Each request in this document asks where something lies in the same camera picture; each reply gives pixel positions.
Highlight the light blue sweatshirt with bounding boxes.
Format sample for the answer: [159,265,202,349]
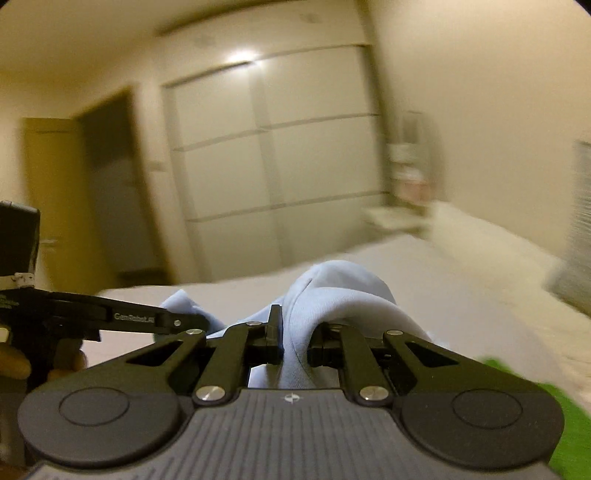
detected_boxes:
[159,259,433,391]

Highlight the person's left hand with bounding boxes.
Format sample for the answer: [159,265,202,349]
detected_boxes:
[1,325,88,382]

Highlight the wooden door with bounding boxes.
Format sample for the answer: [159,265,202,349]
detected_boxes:
[22,87,172,294]

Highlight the white bedside table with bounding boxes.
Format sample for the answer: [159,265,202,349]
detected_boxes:
[363,206,430,239]

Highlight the pink box on nightstand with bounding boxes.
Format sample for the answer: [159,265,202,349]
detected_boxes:
[394,167,433,205]

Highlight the white sliding wardrobe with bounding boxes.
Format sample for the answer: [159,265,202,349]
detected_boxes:
[163,45,387,281]

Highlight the long white bolster pillow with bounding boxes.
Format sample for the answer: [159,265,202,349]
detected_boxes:
[429,201,590,403]

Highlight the oval standing mirror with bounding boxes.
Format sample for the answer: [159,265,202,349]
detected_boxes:
[399,110,438,204]

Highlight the grey checked cushion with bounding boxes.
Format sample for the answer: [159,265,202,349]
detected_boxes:
[547,140,590,316]

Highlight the green knitted sweater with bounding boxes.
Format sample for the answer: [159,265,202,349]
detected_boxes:
[479,357,591,480]

